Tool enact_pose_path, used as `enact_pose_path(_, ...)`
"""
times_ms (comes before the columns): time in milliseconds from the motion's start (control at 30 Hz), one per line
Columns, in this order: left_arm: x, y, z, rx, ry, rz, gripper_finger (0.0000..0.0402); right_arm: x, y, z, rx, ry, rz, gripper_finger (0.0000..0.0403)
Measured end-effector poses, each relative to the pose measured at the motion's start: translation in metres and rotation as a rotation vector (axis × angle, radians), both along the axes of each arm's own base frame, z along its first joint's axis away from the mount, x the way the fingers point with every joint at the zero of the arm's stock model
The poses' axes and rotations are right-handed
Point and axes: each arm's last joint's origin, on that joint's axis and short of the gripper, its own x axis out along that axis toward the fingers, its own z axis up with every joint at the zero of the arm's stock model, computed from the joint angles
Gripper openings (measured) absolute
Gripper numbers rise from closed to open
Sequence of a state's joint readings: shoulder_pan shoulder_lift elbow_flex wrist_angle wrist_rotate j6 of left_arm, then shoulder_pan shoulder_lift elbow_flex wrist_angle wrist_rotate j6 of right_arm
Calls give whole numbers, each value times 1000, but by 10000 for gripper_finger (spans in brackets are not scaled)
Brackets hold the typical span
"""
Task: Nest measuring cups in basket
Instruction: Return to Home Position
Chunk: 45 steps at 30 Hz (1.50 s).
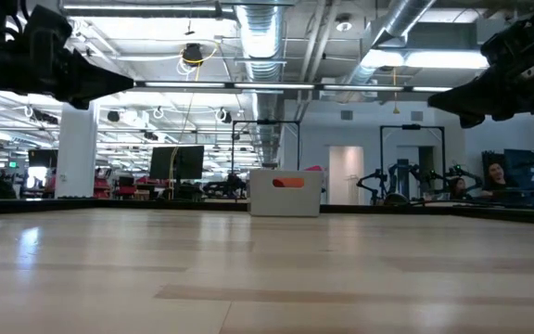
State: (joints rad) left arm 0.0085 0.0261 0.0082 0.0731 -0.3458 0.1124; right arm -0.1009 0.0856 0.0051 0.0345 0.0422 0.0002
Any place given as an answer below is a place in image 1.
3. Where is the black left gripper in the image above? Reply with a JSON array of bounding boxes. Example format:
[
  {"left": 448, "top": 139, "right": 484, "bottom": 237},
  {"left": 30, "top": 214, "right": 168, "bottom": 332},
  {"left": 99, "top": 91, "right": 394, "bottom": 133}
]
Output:
[{"left": 19, "top": 45, "right": 136, "bottom": 111}]

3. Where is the orange measuring cup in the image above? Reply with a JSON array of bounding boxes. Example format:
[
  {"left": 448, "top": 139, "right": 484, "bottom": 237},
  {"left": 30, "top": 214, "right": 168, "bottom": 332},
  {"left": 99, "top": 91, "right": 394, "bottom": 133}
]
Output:
[{"left": 272, "top": 177, "right": 306, "bottom": 189}]

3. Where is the white plastic basket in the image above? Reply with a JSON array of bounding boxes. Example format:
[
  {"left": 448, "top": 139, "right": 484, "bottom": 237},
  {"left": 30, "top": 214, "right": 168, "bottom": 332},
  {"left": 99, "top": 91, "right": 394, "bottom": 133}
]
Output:
[{"left": 248, "top": 168, "right": 324, "bottom": 218}]

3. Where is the bright ceiling light panel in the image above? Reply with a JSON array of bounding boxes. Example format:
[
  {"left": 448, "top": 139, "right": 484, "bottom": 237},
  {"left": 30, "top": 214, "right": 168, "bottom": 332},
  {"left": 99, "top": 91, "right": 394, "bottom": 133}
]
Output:
[{"left": 360, "top": 49, "right": 490, "bottom": 71}]

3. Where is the white building pillar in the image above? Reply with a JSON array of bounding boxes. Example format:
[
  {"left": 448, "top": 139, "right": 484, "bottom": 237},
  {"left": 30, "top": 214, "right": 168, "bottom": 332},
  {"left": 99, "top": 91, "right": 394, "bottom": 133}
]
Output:
[{"left": 55, "top": 102, "right": 100, "bottom": 199}]

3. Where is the person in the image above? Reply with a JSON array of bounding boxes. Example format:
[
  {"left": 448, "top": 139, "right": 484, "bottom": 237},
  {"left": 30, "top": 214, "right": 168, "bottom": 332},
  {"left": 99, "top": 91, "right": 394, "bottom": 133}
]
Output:
[
  {"left": 450, "top": 176, "right": 468, "bottom": 200},
  {"left": 481, "top": 161, "right": 513, "bottom": 199}
]

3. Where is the blue panel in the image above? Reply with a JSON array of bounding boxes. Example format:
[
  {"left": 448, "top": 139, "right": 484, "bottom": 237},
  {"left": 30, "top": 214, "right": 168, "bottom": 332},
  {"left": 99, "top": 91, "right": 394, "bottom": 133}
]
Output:
[{"left": 502, "top": 148, "right": 534, "bottom": 208}]

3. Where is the small dark screen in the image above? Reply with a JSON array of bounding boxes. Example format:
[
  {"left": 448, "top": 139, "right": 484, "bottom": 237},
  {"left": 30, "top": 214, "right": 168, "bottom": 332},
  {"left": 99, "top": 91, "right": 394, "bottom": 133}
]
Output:
[{"left": 27, "top": 148, "right": 59, "bottom": 170}]

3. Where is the red office chair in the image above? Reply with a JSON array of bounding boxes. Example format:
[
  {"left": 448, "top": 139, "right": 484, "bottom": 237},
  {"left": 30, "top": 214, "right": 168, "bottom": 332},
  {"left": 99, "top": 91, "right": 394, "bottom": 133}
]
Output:
[{"left": 115, "top": 174, "right": 138, "bottom": 199}]

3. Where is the black monitor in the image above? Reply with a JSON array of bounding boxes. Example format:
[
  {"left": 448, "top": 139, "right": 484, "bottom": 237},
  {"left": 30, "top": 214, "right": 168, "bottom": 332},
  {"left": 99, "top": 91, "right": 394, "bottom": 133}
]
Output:
[{"left": 148, "top": 145, "right": 206, "bottom": 182}]

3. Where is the white door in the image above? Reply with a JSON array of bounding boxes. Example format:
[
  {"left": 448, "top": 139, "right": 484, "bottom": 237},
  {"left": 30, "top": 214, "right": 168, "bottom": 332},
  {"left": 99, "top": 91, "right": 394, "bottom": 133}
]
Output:
[{"left": 327, "top": 145, "right": 365, "bottom": 206}]

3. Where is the long ceiling light bar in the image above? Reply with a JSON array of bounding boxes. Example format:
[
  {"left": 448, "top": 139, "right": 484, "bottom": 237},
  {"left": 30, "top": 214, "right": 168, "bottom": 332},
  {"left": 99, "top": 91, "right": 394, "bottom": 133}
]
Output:
[{"left": 134, "top": 81, "right": 453, "bottom": 94}]

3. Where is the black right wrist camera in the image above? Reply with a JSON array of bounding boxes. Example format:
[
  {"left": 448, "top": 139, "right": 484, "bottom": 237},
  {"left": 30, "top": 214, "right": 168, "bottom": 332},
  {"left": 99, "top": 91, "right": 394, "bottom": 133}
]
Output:
[{"left": 479, "top": 18, "right": 534, "bottom": 69}]

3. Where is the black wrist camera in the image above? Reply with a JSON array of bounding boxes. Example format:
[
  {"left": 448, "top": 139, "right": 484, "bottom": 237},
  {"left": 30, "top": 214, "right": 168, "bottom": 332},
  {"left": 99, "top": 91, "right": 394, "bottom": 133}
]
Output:
[
  {"left": 23, "top": 4, "right": 74, "bottom": 52},
  {"left": 479, "top": 18, "right": 534, "bottom": 69}
]

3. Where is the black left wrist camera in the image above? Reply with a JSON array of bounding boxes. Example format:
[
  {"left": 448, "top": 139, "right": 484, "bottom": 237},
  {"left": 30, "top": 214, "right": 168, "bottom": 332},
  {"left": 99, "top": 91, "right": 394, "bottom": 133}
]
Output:
[{"left": 23, "top": 4, "right": 74, "bottom": 52}]

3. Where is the black metal rig frame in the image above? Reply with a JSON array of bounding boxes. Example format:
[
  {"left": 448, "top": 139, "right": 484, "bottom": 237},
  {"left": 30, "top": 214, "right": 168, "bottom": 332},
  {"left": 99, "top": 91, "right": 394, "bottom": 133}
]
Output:
[
  {"left": 230, "top": 119, "right": 302, "bottom": 173},
  {"left": 378, "top": 123, "right": 448, "bottom": 196}
]

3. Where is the black ceiling reel yellow cable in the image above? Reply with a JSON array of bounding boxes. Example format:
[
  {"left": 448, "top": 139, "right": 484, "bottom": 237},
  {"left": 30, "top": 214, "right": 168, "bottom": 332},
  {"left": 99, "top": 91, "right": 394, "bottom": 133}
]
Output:
[{"left": 182, "top": 42, "right": 205, "bottom": 69}]

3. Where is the silver ventilation duct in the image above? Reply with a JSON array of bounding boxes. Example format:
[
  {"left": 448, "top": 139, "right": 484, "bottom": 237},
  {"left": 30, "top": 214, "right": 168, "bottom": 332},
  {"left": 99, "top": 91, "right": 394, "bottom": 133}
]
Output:
[
  {"left": 233, "top": 0, "right": 287, "bottom": 168},
  {"left": 340, "top": 0, "right": 438, "bottom": 94}
]

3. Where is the black aluminium table frame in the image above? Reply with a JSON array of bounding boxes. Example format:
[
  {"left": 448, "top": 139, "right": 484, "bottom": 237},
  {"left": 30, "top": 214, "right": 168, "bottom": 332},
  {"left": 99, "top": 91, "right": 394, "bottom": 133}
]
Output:
[{"left": 0, "top": 195, "right": 534, "bottom": 227}]

